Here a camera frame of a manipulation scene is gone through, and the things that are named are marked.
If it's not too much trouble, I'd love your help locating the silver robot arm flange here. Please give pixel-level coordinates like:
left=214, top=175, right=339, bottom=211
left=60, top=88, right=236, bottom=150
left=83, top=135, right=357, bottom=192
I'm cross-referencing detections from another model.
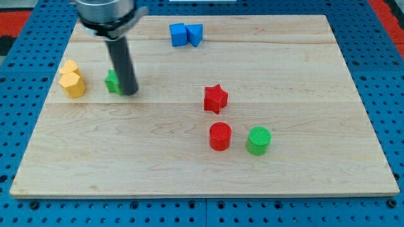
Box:
left=74, top=0, right=149, bottom=41

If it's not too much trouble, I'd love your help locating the red star block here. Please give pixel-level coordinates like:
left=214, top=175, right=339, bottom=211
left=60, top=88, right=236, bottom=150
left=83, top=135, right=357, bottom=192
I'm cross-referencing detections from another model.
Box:
left=204, top=84, right=229, bottom=114

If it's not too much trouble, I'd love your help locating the red cylinder block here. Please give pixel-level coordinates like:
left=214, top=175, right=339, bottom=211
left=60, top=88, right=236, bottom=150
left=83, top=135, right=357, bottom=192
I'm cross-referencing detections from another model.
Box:
left=209, top=122, right=232, bottom=151

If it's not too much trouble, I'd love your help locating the light wooden board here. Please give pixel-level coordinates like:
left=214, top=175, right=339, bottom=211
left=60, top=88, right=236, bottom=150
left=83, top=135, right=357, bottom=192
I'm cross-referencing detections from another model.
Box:
left=10, top=15, right=400, bottom=199

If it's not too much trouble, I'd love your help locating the green cylinder block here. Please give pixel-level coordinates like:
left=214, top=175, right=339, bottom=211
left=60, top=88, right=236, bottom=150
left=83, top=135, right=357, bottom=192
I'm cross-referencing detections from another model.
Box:
left=246, top=126, right=272, bottom=156

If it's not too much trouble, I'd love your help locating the blue triangle block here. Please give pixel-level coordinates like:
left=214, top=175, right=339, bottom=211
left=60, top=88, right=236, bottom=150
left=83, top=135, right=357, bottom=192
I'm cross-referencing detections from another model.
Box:
left=185, top=24, right=203, bottom=47

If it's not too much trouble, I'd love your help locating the blue cube block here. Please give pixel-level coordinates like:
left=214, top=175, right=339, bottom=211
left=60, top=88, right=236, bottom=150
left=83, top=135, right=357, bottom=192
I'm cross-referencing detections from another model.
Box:
left=169, top=23, right=187, bottom=47

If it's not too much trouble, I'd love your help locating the green star block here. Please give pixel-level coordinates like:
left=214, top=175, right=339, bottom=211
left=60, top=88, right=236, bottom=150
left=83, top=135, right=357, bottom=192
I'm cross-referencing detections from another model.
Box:
left=104, top=69, right=122, bottom=96

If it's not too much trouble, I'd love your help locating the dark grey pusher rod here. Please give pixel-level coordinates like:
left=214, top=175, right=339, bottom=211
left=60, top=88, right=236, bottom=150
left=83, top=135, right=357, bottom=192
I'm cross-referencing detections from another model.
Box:
left=106, top=37, right=138, bottom=96

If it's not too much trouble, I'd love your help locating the yellow hexagon block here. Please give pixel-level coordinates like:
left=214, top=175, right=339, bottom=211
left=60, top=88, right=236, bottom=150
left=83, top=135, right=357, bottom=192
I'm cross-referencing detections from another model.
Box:
left=58, top=73, right=86, bottom=99

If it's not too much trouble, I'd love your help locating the yellow heart block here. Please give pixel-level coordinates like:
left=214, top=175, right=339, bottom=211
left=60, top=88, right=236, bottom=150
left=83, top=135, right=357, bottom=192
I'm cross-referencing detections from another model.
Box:
left=59, top=59, right=81, bottom=76

